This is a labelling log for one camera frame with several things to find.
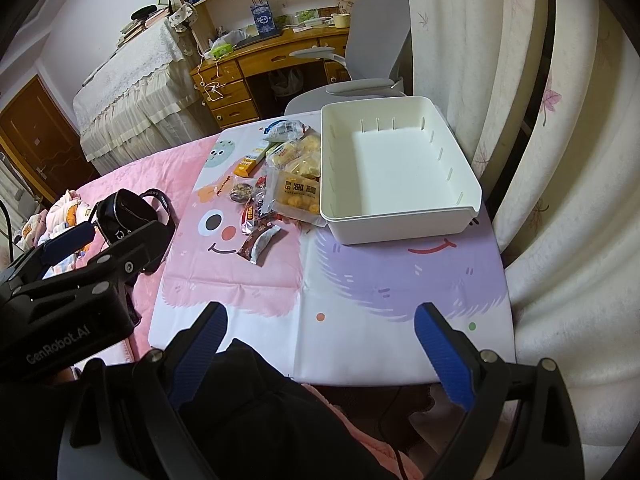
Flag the brown silver snack wrapper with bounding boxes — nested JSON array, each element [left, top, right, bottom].
[[235, 223, 288, 266]]

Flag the red clear nut packet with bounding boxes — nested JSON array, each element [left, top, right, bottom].
[[241, 188, 270, 235]]

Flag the dark seed snack packet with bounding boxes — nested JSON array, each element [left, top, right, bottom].
[[229, 182, 255, 204]]

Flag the orange label bread bag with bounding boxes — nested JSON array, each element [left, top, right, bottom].
[[264, 168, 326, 228]]

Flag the orange snack bar packet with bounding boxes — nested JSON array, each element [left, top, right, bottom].
[[233, 141, 270, 178]]

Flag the clear bag yellow pastries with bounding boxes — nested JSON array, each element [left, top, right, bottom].
[[267, 134, 321, 180]]

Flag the white blue snack bag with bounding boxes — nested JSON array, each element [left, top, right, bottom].
[[262, 119, 309, 143]]

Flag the floral clothes pile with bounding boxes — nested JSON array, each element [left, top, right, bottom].
[[16, 190, 106, 280]]

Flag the black handbag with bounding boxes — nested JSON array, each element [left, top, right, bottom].
[[89, 188, 176, 244]]

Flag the cartoon printed mat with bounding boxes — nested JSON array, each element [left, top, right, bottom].
[[149, 122, 515, 386]]

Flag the brown wooden door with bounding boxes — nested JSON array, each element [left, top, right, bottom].
[[1, 76, 99, 204]]

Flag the pink bed blanket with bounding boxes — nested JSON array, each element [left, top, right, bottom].
[[74, 133, 222, 366]]

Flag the white plastic storage bin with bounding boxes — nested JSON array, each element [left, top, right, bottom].
[[320, 96, 482, 245]]

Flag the wooden desk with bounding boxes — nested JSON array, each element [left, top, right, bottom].
[[191, 26, 349, 129]]

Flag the green tissue pack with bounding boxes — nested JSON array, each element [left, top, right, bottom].
[[209, 41, 234, 60]]

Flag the white floral curtain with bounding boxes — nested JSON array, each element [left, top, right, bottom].
[[409, 0, 639, 479]]

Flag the grey office chair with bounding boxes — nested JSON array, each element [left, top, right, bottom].
[[285, 0, 411, 115]]

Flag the white charger cable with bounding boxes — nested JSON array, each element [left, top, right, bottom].
[[194, 49, 227, 104]]

